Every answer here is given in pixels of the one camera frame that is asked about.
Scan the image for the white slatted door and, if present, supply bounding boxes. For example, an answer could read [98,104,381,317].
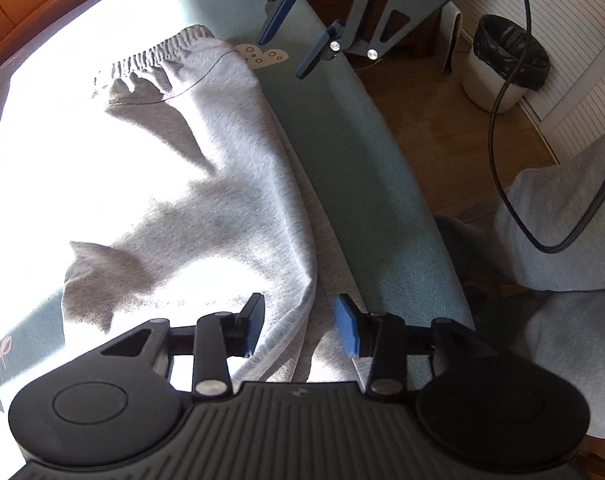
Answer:
[452,0,605,161]

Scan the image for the person's grey trousers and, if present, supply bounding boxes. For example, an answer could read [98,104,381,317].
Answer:
[432,140,605,441]

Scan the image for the black cable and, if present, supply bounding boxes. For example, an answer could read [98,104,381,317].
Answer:
[488,0,605,253]

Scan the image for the grey sweatpants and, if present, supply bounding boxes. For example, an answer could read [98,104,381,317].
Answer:
[0,25,370,396]

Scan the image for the white bin with black bag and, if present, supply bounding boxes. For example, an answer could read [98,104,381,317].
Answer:
[459,14,550,113]

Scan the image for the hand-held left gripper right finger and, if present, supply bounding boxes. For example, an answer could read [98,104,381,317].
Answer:
[333,295,475,395]

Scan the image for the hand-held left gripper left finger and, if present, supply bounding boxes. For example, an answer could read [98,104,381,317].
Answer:
[100,292,266,401]

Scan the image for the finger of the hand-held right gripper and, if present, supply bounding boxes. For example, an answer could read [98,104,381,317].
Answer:
[251,0,308,47]
[296,0,426,80]

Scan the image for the bed with teal printed sheet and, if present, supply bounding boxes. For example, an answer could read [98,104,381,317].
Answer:
[0,0,475,411]

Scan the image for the wooden headboard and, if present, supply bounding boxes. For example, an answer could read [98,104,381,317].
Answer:
[0,0,173,76]

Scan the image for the grey hanging cloth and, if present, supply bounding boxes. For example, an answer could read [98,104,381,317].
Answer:
[435,2,465,73]

